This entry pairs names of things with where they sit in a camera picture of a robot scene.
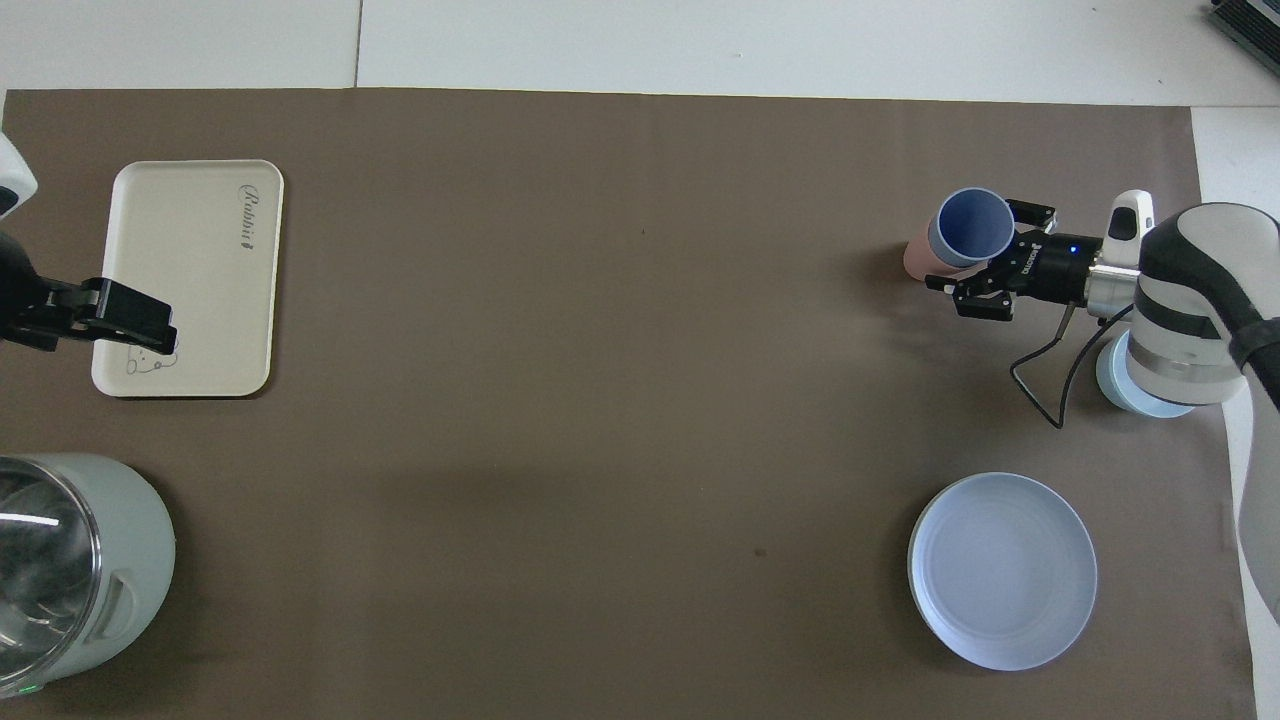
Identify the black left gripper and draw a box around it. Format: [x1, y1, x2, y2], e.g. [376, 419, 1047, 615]
[0, 232, 179, 356]

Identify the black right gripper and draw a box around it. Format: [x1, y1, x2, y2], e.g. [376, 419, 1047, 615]
[925, 198, 1101, 321]

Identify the blue cup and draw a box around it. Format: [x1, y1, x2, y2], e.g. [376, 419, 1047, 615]
[928, 187, 1016, 269]

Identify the pink cup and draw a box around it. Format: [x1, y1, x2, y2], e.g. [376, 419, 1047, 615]
[903, 225, 986, 283]

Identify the cream rabbit print tray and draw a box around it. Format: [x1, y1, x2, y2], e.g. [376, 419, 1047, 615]
[91, 159, 285, 399]

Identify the light blue bowl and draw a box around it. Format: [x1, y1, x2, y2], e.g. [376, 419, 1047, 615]
[1096, 330, 1196, 419]

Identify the pale green electric pot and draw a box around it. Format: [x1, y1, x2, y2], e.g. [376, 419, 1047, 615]
[0, 453, 177, 699]

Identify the glass pot lid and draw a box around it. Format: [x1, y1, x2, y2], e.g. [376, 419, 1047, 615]
[0, 468, 104, 673]

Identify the periwinkle blue plate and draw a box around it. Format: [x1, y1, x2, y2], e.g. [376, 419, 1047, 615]
[907, 472, 1099, 672]

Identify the grey ribbed device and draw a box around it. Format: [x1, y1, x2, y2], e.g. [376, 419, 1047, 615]
[1205, 0, 1280, 71]

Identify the brown table mat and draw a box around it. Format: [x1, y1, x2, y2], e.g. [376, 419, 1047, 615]
[0, 88, 1259, 720]

